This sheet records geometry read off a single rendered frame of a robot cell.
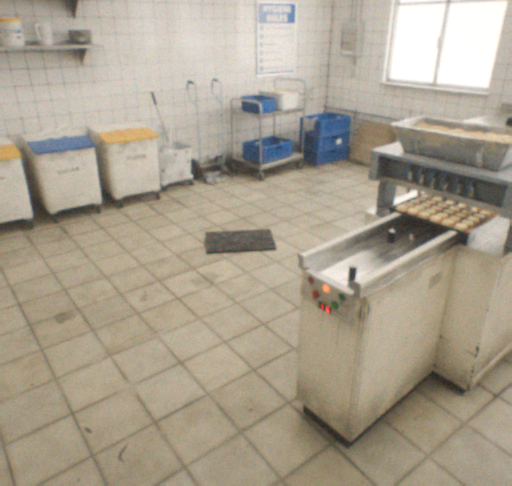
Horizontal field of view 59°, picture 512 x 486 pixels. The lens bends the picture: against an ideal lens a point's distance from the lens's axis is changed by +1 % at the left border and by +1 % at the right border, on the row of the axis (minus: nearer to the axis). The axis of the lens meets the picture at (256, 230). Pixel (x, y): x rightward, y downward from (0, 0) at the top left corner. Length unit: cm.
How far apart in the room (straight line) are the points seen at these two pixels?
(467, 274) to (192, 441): 149
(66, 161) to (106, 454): 293
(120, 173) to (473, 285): 354
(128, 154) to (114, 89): 87
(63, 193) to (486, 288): 370
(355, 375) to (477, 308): 71
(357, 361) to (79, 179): 344
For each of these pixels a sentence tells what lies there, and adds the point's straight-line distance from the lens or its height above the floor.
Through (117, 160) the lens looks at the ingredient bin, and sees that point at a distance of 478.
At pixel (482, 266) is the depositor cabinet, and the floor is 77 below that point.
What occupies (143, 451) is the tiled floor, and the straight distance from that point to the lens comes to 235.
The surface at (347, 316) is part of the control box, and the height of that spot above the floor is 74.
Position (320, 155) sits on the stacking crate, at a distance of 627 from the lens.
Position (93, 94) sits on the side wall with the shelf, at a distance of 529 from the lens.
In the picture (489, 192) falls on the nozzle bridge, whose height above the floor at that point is 108.
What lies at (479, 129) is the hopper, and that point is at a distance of 247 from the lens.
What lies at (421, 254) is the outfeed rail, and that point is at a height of 89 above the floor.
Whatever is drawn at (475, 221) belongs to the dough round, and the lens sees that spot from 237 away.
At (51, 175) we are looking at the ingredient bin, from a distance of 462.
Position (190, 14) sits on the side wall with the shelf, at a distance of 573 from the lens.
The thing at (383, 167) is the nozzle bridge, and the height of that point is 109.
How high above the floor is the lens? 177
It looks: 25 degrees down
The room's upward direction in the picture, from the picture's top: straight up
